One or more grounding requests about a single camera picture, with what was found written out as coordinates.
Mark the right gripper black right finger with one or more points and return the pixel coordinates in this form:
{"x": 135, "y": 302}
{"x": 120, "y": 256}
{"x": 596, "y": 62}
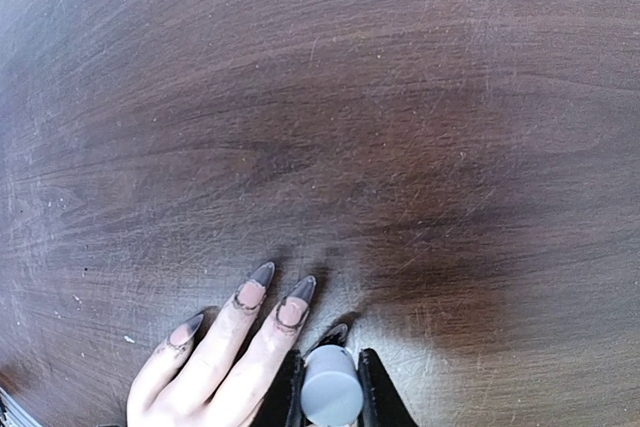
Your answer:
{"x": 382, "y": 405}

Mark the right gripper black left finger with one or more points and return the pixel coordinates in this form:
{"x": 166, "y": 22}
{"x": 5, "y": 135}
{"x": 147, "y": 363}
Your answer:
{"x": 281, "y": 406}

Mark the white cap with black brush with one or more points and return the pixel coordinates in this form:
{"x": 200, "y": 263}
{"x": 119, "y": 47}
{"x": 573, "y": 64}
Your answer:
{"x": 331, "y": 393}

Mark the person's bare hand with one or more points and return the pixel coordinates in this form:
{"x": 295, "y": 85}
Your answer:
{"x": 219, "y": 377}

